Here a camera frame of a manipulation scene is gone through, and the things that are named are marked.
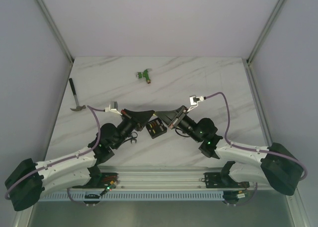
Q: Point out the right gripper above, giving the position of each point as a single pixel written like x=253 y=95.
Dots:
x=171 y=117

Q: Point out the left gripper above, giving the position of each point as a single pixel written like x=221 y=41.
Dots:
x=130 y=117

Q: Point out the black fuse box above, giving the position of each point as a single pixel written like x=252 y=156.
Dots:
x=156 y=128

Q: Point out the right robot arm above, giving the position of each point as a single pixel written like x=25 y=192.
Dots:
x=273 y=165

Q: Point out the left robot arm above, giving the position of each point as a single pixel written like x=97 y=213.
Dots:
x=91 y=155

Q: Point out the silver combination wrench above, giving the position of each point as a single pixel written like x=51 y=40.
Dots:
x=133 y=139

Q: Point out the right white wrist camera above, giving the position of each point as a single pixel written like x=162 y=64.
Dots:
x=194 y=101

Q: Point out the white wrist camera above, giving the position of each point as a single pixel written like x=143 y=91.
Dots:
x=194 y=101
x=113 y=108

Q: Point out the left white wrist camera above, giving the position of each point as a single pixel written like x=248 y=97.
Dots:
x=113 y=108

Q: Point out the aluminium frame rail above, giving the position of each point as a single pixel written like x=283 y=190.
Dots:
x=159 y=176

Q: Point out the hammer with black handle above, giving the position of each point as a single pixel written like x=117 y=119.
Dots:
x=78 y=106

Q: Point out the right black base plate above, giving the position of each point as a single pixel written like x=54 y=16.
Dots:
x=218 y=180

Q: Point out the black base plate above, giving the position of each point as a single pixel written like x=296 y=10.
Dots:
x=102 y=180
x=218 y=180

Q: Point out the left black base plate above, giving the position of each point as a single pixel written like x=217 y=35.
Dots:
x=102 y=180

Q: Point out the white slotted cable duct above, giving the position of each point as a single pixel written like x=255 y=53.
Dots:
x=93 y=196

